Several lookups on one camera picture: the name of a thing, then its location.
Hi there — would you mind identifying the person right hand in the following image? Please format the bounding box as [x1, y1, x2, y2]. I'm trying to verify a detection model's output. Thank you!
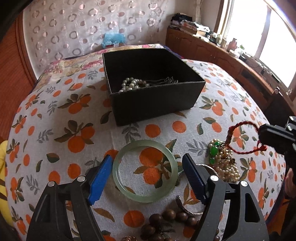
[285, 168, 296, 198]

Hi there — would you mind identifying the circle pattern sheer curtain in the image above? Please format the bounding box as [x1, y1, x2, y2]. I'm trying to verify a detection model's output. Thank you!
[23, 1, 168, 77]

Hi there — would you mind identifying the yellow plush toy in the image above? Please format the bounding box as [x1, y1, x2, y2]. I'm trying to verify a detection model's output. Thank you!
[0, 141, 14, 226]

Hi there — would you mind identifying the blue plastic bag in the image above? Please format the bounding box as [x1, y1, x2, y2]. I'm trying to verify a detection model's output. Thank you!
[101, 33, 126, 49]

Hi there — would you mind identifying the window with wooden frame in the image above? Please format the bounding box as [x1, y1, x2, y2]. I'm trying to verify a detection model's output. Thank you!
[217, 1, 295, 93]

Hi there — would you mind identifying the wooden wardrobe sliding door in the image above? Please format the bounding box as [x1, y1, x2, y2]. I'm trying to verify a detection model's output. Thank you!
[1, 13, 37, 141]

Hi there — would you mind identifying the floral quilt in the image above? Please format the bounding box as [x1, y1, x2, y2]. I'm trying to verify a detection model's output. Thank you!
[38, 44, 168, 82]

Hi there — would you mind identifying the green jade bangle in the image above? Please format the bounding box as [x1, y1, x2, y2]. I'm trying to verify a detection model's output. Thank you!
[112, 140, 178, 203]

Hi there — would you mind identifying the white pearl bracelet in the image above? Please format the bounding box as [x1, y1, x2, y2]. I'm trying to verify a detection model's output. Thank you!
[119, 77, 151, 93]

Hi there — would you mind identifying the black square storage box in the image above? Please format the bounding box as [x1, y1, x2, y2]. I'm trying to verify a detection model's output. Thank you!
[102, 48, 205, 126]

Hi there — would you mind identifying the red braided cord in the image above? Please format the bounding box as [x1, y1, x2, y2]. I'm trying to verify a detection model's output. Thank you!
[224, 120, 268, 155]

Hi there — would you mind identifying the pile of clothes and books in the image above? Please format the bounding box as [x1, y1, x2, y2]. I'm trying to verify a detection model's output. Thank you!
[171, 13, 211, 37]

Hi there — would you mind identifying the small pearl necklace green pendant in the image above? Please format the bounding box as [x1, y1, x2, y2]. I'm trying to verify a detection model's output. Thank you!
[208, 139, 240, 183]

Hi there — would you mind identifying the silver metal bangle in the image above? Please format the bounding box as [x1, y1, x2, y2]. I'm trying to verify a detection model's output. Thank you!
[176, 164, 218, 217]

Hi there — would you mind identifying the wooden low cabinet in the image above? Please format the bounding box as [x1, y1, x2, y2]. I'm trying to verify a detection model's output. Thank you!
[165, 27, 295, 117]

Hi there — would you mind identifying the orange print bed sheet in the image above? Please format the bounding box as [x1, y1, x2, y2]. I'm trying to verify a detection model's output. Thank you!
[6, 60, 286, 240]

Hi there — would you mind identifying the pink bottle on cabinet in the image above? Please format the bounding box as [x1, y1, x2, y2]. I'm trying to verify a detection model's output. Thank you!
[227, 38, 237, 52]

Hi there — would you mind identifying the dark wooden bead bracelet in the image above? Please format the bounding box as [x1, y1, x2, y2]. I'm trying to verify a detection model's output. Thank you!
[139, 208, 220, 241]

